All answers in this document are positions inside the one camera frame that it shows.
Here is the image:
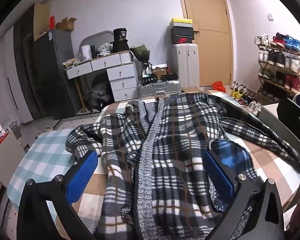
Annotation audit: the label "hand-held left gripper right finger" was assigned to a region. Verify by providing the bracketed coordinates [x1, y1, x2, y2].
[202, 150, 285, 240]

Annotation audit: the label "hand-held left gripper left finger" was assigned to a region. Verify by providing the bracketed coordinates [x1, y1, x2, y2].
[16, 151, 98, 240]

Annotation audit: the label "plaid fleece cardigan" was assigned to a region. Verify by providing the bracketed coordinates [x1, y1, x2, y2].
[65, 92, 300, 240]

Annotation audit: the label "teal checkered cloth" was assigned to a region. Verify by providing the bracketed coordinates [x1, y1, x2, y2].
[5, 127, 100, 230]

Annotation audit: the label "brown checkered tablecloth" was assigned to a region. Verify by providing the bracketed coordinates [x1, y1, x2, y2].
[70, 90, 300, 240]

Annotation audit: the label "white slippers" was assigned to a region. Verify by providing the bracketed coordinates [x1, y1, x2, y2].
[36, 126, 54, 137]

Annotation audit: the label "scattered pairs of shoes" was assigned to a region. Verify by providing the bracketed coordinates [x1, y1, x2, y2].
[230, 81, 262, 115]

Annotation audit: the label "white side table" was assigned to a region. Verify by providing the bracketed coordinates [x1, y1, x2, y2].
[259, 102, 280, 123]

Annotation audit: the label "black duffel bag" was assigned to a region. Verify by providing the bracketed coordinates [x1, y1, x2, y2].
[82, 81, 113, 112]

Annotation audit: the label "orange plastic bag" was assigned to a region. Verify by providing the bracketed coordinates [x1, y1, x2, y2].
[212, 81, 227, 93]

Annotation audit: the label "black chair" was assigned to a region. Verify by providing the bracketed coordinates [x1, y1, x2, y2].
[276, 97, 300, 155]

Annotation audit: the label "silver suitcase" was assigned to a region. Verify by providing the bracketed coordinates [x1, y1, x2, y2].
[137, 79, 182, 99]

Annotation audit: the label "dark grey refrigerator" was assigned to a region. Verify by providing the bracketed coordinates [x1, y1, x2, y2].
[31, 29, 82, 120]

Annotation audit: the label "white drawer desk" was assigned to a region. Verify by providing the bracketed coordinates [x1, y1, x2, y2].
[65, 50, 139, 102]

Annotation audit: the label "white suitcase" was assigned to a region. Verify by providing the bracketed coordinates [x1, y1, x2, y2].
[172, 43, 200, 92]

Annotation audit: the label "small black box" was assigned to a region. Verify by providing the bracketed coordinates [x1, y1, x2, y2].
[141, 74, 158, 84]

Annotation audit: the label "brown box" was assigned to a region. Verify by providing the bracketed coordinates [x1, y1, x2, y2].
[152, 65, 168, 78]

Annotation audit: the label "dark green bouquet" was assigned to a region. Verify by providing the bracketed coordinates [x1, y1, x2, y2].
[130, 44, 150, 63]

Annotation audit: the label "black paper bag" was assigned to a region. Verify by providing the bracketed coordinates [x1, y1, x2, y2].
[112, 28, 130, 53]

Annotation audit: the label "black shoe box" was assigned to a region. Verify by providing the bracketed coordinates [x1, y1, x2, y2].
[170, 26, 195, 45]

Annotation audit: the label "open cardboard box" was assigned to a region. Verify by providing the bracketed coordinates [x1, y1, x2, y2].
[55, 17, 77, 32]

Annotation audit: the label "yellow shoe box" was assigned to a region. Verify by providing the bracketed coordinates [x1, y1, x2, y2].
[169, 18, 193, 27]

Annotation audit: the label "tall flat cardboard box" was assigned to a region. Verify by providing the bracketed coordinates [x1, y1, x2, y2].
[33, 2, 50, 42]

